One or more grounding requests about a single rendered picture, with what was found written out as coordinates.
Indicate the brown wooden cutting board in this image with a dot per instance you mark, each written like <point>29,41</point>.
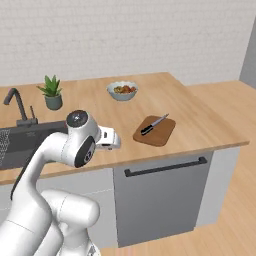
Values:
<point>156,131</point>

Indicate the green plant in grey pot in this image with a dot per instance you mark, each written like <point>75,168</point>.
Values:
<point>52,93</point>

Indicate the black sink tap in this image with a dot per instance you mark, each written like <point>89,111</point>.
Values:
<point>20,106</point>

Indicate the grey dishwasher door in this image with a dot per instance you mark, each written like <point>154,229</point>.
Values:
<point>160,203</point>

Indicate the white cupboard door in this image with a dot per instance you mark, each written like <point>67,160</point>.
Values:
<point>100,206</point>

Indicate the dark grey sink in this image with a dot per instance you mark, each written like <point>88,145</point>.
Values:
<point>23,141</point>

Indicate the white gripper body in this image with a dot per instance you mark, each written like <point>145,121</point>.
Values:
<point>113,138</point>

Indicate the white bowl of food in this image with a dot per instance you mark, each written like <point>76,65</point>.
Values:
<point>122,90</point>

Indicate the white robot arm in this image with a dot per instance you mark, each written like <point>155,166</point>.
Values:
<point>40,173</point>

